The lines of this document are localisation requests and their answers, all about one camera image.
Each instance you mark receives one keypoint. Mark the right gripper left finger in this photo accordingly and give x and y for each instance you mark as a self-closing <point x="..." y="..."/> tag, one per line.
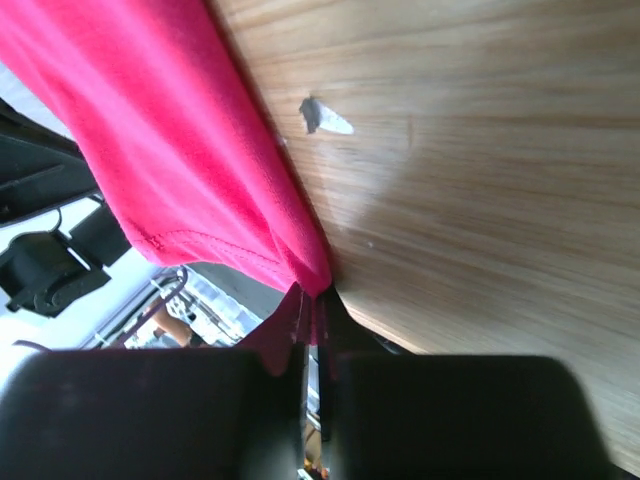
<point x="193" y="413"/>

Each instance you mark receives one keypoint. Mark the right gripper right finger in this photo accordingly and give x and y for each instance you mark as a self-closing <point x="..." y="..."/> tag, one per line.
<point x="402" y="415"/>

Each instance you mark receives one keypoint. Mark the pink red t-shirt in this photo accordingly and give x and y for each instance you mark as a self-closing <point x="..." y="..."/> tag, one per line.
<point x="182" y="154"/>

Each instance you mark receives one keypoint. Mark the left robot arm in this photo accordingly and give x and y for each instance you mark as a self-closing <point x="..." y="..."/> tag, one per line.
<point x="66" y="237"/>

